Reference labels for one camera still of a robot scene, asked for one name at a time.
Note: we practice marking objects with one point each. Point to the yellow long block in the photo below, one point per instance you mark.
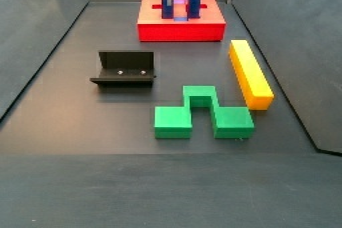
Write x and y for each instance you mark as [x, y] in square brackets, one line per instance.
[253, 85]

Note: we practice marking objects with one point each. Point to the red base board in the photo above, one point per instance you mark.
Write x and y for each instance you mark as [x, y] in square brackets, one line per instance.
[154, 29]

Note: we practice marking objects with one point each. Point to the black angle bracket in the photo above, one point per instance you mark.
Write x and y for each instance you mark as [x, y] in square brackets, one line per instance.
[125, 67]

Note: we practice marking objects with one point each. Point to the blue U-shaped block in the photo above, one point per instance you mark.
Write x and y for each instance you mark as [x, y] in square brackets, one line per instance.
[192, 5]

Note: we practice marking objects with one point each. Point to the green stepped block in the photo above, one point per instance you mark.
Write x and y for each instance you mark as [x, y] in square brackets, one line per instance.
[229, 121]

